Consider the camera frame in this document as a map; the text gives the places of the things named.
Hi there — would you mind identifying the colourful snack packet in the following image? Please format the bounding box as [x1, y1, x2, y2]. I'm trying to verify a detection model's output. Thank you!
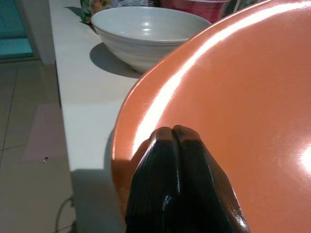
[79, 0, 117, 24]

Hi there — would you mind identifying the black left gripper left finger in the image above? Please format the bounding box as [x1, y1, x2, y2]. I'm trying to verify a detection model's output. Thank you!
[124, 126, 182, 233]

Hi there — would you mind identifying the teal glass door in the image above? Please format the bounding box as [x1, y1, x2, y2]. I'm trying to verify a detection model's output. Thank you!
[0, 0, 34, 60]

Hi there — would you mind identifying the orange plate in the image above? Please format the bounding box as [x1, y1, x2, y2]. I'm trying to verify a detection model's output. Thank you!
[111, 0, 311, 233]

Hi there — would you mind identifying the white counter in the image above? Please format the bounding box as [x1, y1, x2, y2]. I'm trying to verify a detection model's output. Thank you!
[48, 0, 158, 233]

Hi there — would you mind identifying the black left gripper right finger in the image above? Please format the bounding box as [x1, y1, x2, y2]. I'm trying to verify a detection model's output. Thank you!
[162, 124, 251, 233]

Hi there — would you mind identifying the white ceramic bowl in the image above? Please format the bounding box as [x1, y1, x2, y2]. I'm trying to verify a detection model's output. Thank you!
[90, 6, 212, 74]

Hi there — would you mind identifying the red pot with lid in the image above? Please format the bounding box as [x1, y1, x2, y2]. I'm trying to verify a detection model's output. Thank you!
[159, 0, 231, 24]

